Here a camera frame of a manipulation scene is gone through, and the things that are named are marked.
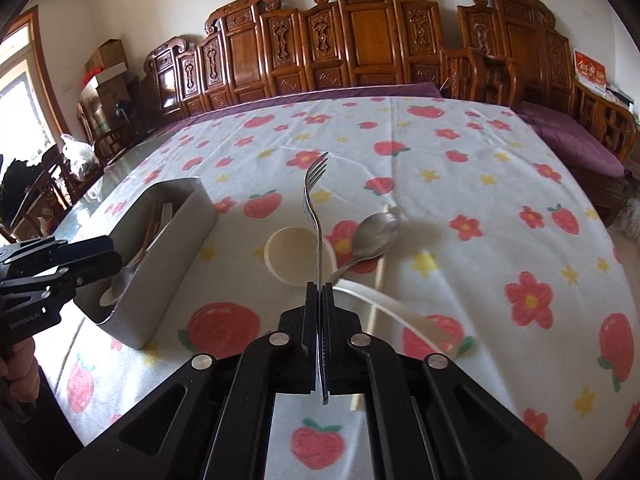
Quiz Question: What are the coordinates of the white ceramic spoon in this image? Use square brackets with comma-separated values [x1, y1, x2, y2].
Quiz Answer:
[264, 226, 463, 358]

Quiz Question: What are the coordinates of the large metal spoon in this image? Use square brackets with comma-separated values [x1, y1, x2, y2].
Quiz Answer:
[327, 210, 401, 282]

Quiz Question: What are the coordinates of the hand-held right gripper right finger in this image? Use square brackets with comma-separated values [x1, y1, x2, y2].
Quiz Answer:
[322, 282, 583, 480]

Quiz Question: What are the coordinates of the short purple seat cushion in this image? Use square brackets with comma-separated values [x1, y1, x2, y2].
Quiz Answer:
[517, 101, 626, 179]

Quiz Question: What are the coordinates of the round back wooden armchair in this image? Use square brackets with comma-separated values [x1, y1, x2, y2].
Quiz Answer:
[440, 45, 526, 107]

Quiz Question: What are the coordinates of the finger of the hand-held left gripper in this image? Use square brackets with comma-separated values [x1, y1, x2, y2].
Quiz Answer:
[0, 254, 124, 311]
[0, 236, 117, 270]

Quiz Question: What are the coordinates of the long purple seat cushion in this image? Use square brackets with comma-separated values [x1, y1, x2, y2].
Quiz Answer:
[147, 81, 442, 133]

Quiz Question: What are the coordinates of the long carved wooden sofa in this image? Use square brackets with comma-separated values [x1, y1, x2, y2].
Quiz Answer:
[142, 0, 451, 117]

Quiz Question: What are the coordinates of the metal rectangular tray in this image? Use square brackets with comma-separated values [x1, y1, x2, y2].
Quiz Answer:
[74, 176, 220, 351]

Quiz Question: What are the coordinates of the strawberry print tablecloth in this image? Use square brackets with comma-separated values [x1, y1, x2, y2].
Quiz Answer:
[30, 95, 640, 480]

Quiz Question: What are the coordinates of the black bag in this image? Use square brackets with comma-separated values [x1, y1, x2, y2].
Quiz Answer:
[0, 157, 47, 198]

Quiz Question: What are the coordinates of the clear plastic bag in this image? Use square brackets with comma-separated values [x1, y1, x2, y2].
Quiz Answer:
[60, 133, 102, 182]

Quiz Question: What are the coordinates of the brown cardboard box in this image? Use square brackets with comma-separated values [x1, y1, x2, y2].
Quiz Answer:
[84, 38, 129, 74]

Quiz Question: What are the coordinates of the short carved wooden sofa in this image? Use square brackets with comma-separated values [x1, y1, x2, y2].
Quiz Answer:
[445, 0, 639, 196]

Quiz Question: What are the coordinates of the wooden dining chair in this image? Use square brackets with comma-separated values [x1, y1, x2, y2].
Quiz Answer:
[0, 144, 103, 243]

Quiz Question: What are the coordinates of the cream chopstick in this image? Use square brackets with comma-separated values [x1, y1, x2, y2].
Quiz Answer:
[351, 203, 401, 412]
[139, 202, 162, 266]

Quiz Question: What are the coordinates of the person's left hand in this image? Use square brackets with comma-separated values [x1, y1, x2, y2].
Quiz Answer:
[0, 337, 42, 402]

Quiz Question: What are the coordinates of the metal fork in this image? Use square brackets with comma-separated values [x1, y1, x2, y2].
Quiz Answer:
[302, 152, 331, 406]

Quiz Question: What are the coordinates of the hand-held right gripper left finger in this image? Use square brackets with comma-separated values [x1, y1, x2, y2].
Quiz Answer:
[55, 282, 321, 480]

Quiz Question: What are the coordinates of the wooden door frame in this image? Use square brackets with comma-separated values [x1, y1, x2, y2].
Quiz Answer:
[0, 6, 72, 161]

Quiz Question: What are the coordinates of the red desk calendar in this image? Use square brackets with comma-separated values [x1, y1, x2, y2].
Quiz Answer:
[572, 49, 609, 94]

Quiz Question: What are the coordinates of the small metal spoon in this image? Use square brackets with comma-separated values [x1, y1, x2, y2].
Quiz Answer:
[111, 266, 138, 297]

